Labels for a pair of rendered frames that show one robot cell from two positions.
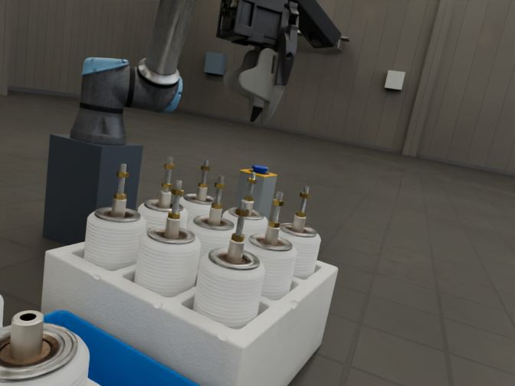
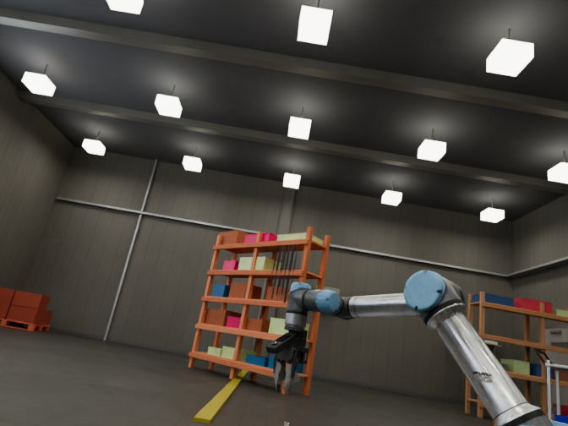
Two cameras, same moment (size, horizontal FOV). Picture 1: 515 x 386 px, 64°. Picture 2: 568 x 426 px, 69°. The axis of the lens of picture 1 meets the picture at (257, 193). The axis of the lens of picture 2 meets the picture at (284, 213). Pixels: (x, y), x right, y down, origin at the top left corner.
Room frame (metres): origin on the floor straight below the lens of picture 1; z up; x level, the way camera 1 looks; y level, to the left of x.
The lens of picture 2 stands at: (1.96, -0.54, 0.59)
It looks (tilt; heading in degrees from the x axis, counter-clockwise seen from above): 18 degrees up; 162
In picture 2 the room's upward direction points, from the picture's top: 10 degrees clockwise
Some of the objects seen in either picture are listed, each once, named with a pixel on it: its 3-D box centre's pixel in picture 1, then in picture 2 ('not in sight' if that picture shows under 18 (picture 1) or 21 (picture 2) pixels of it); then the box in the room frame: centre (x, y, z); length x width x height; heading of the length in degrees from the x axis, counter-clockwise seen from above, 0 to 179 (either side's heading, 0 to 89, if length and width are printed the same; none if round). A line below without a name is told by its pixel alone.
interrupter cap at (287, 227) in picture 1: (297, 230); not in sight; (0.77, -0.09, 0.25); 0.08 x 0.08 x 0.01
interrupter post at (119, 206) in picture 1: (119, 207); not in sight; (0.67, 0.23, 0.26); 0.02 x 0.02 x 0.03
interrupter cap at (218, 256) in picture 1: (234, 259); not in sight; (0.56, 0.02, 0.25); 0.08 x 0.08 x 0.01
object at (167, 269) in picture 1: (164, 288); not in sight; (0.62, 0.12, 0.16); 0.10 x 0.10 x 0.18
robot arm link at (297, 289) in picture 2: not in sight; (299, 298); (0.56, 0.03, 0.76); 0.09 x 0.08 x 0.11; 26
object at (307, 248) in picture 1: (288, 273); not in sight; (0.77, -0.09, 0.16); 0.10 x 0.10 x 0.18
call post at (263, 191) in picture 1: (247, 232); not in sight; (1.02, 0.01, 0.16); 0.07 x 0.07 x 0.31; 63
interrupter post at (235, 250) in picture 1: (235, 250); not in sight; (0.56, 0.02, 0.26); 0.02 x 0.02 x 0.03
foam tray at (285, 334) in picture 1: (201, 303); not in sight; (0.72, 0.07, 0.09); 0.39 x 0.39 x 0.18; 63
